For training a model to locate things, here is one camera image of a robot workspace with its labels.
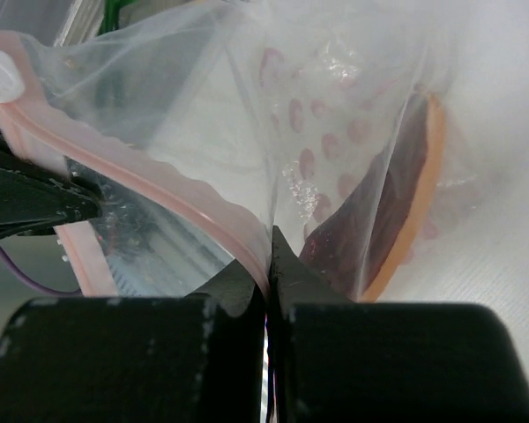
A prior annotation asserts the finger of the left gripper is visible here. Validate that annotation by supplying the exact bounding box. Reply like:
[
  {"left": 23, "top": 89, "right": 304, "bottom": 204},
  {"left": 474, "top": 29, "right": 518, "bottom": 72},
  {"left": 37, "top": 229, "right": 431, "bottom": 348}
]
[{"left": 0, "top": 130, "right": 102, "bottom": 240}]

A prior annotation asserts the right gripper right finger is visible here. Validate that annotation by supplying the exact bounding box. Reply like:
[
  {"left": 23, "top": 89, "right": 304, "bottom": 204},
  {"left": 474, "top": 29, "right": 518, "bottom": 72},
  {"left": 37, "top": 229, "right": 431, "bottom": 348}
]
[{"left": 268, "top": 230, "right": 529, "bottom": 422}]

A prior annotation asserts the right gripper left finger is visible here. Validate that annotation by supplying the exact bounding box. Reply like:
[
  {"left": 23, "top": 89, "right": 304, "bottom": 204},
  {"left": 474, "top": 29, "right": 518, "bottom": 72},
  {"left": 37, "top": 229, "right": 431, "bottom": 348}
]
[{"left": 0, "top": 262, "right": 265, "bottom": 422}]

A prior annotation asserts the orange papaya slice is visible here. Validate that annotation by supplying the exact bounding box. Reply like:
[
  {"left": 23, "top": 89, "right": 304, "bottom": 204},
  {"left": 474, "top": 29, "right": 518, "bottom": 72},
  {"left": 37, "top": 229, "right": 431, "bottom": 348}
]
[{"left": 299, "top": 93, "right": 446, "bottom": 301}]

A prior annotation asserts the green onion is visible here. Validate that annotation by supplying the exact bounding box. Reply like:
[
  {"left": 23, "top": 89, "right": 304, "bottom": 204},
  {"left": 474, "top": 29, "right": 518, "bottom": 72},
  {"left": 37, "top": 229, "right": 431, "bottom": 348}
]
[{"left": 98, "top": 0, "right": 134, "bottom": 35}]

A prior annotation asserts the clear zip top bag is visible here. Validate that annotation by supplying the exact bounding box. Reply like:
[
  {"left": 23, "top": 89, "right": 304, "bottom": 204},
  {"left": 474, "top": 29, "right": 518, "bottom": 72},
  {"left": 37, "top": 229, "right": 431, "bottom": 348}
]
[{"left": 0, "top": 1, "right": 480, "bottom": 297}]

